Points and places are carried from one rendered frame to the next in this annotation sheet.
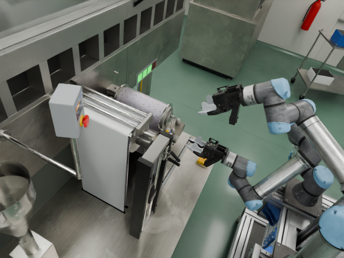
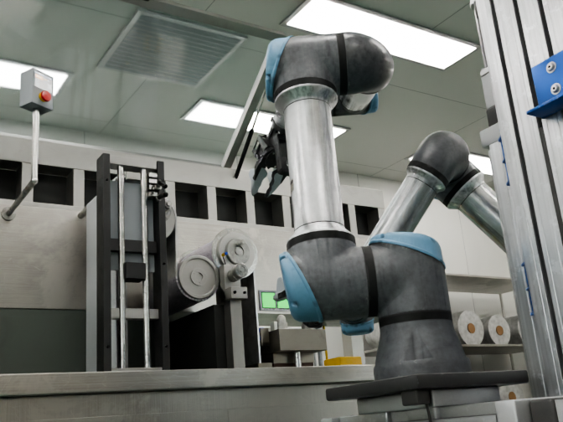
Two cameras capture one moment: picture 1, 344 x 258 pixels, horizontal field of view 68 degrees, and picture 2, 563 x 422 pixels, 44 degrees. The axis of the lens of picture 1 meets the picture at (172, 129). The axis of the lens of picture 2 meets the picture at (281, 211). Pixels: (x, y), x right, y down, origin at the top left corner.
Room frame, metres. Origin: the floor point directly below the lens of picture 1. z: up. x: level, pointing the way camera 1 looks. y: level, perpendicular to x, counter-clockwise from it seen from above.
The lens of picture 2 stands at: (-0.49, -1.30, 0.76)
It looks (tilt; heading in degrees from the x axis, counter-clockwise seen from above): 17 degrees up; 39
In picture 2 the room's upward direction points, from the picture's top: 5 degrees counter-clockwise
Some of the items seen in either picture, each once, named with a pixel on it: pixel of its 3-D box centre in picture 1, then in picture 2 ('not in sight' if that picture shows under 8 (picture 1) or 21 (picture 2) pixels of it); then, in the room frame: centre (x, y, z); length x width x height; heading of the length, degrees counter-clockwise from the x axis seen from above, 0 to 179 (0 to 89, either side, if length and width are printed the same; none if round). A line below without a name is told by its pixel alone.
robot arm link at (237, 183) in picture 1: (238, 179); (354, 309); (0.83, -0.40, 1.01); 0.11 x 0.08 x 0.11; 30
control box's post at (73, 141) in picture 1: (75, 154); (35, 144); (0.40, 0.23, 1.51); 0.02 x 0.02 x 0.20
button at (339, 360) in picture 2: (204, 159); (343, 362); (1.00, -0.23, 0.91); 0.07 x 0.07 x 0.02; 73
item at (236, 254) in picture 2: (167, 118); (237, 252); (0.91, 0.03, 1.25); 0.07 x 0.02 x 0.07; 163
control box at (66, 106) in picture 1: (72, 111); (38, 90); (0.40, 0.22, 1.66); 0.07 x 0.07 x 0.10; 10
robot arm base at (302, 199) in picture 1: (308, 191); not in sight; (0.98, -0.89, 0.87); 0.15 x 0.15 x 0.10
